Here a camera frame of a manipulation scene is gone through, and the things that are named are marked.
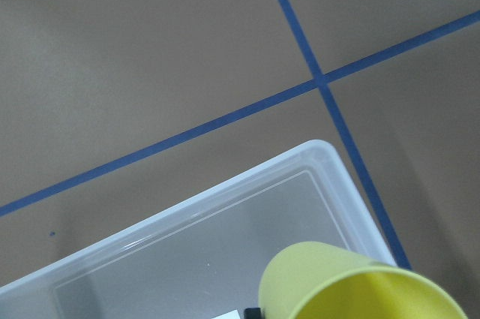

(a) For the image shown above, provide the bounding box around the clear plastic storage box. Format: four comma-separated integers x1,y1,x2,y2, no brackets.
1,140,395,318

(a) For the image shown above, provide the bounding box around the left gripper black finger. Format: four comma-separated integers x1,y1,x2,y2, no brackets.
243,307,262,319

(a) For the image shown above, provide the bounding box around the yellow plastic cup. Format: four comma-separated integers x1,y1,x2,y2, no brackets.
258,242,466,318

